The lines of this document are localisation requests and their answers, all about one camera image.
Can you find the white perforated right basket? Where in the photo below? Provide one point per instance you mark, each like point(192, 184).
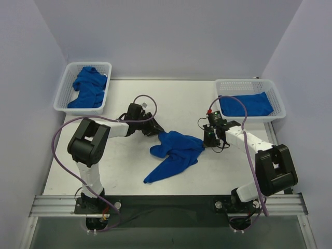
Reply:
point(231, 87)

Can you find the white perforated basket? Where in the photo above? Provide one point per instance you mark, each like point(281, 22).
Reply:
point(66, 93)
point(231, 87)

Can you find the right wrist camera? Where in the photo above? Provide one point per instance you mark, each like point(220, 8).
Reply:
point(214, 118)

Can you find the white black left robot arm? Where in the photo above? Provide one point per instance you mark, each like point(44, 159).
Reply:
point(89, 141)

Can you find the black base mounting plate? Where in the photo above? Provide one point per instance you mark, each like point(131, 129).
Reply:
point(168, 212)

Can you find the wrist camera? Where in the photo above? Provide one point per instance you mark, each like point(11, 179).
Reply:
point(144, 105)
point(214, 118)

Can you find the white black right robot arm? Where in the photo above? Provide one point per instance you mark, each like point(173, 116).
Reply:
point(272, 165)

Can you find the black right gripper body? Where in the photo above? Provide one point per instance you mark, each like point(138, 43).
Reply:
point(209, 139)

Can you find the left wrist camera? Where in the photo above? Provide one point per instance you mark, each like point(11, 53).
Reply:
point(144, 105)

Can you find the white perforated left basket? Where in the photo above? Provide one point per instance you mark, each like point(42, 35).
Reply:
point(66, 93)

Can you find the aluminium frame rail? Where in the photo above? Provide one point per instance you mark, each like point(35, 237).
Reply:
point(281, 222)

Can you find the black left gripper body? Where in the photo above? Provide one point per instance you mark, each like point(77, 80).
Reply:
point(149, 126)

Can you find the blue towel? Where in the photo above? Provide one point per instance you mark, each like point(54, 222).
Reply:
point(178, 152)
point(257, 105)

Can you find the crumpled blue towels in basket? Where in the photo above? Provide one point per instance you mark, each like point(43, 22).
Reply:
point(90, 85)

